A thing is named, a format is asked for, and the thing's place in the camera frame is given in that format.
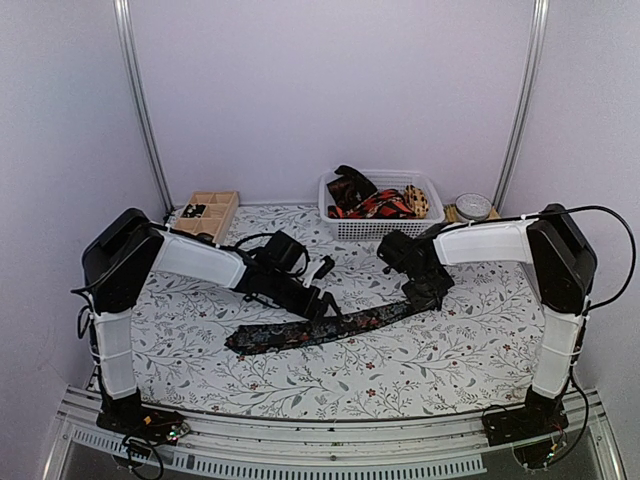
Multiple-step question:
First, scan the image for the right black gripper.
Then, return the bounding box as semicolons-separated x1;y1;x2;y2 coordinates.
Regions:
403;267;456;309

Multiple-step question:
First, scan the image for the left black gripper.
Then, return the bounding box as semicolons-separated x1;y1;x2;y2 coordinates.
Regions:
266;269;343;323

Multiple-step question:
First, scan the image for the dark floral tie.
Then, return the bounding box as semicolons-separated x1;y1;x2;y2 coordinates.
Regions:
224;301;436;356

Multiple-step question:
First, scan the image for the white plastic basket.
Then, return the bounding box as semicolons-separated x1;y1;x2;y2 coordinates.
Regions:
318;169;445;241

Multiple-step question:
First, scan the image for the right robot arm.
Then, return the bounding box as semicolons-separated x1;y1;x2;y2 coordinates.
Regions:
377;204;597;436

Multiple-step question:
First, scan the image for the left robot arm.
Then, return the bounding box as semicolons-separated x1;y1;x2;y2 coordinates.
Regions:
72;208;340;434

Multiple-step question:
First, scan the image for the bamboo coaster mat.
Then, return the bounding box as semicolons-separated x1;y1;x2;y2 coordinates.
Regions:
444;204;500;223

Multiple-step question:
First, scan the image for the yellow spotted tie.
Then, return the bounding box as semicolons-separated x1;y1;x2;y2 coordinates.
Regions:
403;185;430;219

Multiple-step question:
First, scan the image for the floral tablecloth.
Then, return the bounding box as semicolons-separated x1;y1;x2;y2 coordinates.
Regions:
97;203;574;420

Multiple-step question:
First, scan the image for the red black tie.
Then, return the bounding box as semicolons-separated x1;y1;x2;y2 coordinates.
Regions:
327;189;416;220

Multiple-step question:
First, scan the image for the ceramic bowl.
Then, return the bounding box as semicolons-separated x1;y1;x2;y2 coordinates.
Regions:
454;193;492;222

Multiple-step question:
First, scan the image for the wooden compartment box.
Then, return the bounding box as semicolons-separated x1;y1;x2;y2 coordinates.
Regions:
173;191;239;244

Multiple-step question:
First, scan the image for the dark patterned tie in basket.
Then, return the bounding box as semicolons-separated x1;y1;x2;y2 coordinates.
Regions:
327;165;378;210

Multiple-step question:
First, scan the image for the rolled tie with white dots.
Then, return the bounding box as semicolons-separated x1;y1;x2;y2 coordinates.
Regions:
181;203;207;219

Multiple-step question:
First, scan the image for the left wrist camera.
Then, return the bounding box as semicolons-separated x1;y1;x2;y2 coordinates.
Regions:
302;255;335;288

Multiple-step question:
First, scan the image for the front aluminium rail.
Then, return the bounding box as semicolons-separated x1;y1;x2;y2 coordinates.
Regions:
43;388;627;479

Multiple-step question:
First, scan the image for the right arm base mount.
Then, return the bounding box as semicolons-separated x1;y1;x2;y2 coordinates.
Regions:
481;387;569;446

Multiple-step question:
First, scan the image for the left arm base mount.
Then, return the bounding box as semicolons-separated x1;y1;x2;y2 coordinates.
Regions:
96;391;191;445

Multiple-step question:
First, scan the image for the right aluminium frame post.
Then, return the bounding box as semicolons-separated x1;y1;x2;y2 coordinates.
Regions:
493;0;550;213

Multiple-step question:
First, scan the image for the aluminium frame post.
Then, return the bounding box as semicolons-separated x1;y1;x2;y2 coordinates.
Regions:
113;0;175;216
493;0;550;213

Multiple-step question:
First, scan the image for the left aluminium frame post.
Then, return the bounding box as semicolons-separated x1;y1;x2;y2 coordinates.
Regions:
113;0;175;216

